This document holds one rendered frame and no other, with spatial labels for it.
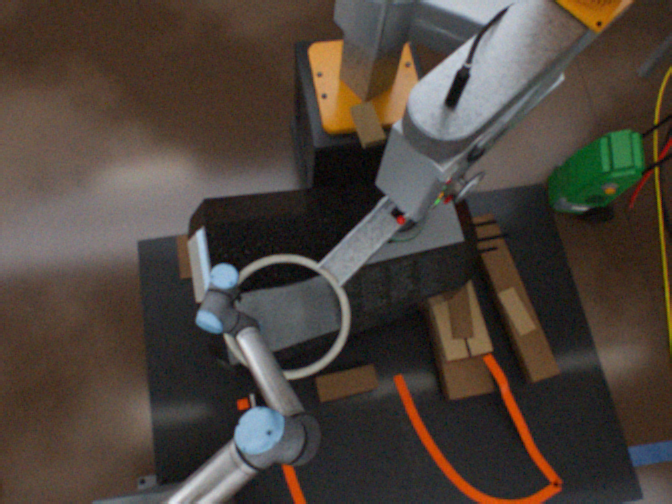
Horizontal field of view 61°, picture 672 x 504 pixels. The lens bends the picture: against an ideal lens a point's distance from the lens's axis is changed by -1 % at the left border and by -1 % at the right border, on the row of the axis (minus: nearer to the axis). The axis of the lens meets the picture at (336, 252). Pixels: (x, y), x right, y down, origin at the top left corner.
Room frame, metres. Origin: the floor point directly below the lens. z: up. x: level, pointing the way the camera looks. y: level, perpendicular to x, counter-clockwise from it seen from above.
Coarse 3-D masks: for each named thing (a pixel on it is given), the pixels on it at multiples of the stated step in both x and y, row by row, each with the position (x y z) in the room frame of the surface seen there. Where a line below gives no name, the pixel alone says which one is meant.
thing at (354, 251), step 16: (464, 176) 1.12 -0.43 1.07; (368, 224) 0.89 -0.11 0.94; (384, 224) 0.90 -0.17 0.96; (352, 240) 0.82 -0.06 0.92; (368, 240) 0.82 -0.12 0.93; (384, 240) 0.82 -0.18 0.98; (336, 256) 0.74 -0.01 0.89; (352, 256) 0.75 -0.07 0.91; (368, 256) 0.75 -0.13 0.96; (336, 272) 0.68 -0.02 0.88; (352, 272) 0.68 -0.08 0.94
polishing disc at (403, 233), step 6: (384, 198) 1.07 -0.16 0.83; (390, 204) 1.04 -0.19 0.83; (390, 210) 1.02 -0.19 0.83; (408, 222) 0.98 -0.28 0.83; (414, 222) 0.98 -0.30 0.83; (420, 222) 0.99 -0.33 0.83; (402, 228) 0.95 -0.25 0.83; (408, 228) 0.95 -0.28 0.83; (414, 228) 0.96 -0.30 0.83; (420, 228) 0.96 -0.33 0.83; (396, 234) 0.91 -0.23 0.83; (402, 234) 0.92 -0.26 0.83; (408, 234) 0.93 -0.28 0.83; (414, 234) 0.93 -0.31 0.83
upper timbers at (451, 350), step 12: (468, 288) 0.95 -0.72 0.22; (432, 312) 0.79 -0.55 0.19; (444, 312) 0.80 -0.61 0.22; (480, 312) 0.83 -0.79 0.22; (432, 324) 0.74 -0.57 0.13; (444, 324) 0.73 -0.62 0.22; (480, 324) 0.77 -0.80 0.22; (444, 336) 0.67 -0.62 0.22; (480, 336) 0.71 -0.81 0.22; (444, 348) 0.61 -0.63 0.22; (456, 348) 0.62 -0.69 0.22; (468, 348) 0.64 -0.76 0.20; (480, 348) 0.65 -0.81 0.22; (444, 360) 0.56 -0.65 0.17; (456, 360) 0.57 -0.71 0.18
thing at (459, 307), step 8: (464, 288) 0.94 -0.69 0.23; (456, 296) 0.89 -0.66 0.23; (464, 296) 0.90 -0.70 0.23; (456, 304) 0.85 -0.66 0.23; (464, 304) 0.86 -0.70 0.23; (456, 312) 0.81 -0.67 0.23; (464, 312) 0.81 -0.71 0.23; (456, 320) 0.76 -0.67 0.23; (464, 320) 0.77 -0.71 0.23; (456, 328) 0.72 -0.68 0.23; (464, 328) 0.73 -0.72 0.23; (472, 328) 0.74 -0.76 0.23; (456, 336) 0.68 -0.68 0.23; (464, 336) 0.69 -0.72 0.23; (472, 336) 0.70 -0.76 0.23
